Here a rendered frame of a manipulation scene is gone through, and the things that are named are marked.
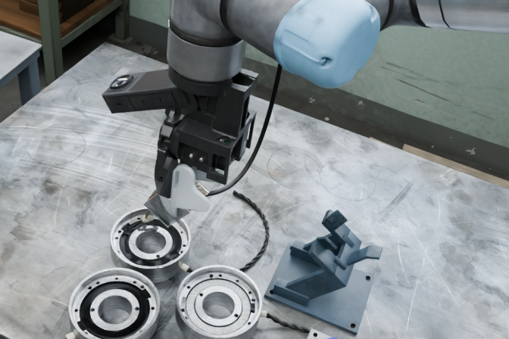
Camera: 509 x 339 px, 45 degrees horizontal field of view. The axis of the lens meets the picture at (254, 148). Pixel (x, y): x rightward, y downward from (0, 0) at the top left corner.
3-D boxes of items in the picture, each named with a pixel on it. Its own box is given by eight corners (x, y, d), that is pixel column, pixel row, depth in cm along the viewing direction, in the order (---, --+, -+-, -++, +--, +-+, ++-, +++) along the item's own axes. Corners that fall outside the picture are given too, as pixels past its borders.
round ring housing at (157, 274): (93, 261, 81) (92, 241, 79) (144, 215, 89) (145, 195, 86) (156, 301, 78) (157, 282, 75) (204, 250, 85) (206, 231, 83)
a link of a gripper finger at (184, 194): (199, 244, 70) (210, 182, 65) (153, 225, 71) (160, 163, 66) (210, 228, 73) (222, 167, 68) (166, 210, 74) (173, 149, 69)
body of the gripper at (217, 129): (223, 191, 65) (236, 101, 57) (151, 163, 66) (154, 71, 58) (251, 150, 70) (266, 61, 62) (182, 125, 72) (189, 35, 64)
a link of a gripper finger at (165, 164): (163, 206, 67) (171, 141, 62) (151, 201, 68) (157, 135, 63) (182, 183, 71) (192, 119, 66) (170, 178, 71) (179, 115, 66)
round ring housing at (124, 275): (132, 275, 81) (132, 255, 78) (174, 334, 75) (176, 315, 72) (55, 311, 75) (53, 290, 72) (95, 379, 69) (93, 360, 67)
